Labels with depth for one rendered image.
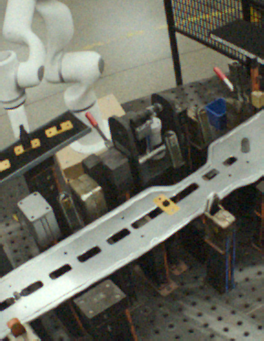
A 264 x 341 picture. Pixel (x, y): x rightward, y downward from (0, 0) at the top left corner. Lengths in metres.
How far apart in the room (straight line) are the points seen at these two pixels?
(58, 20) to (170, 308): 1.04
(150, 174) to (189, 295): 0.42
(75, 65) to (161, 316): 0.92
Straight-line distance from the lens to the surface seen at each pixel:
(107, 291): 1.41
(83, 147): 2.18
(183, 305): 1.74
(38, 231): 1.55
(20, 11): 1.57
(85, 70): 1.92
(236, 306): 1.73
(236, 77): 1.84
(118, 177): 1.67
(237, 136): 1.83
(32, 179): 1.69
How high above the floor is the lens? 2.17
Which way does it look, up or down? 42 degrees down
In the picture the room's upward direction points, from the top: 11 degrees counter-clockwise
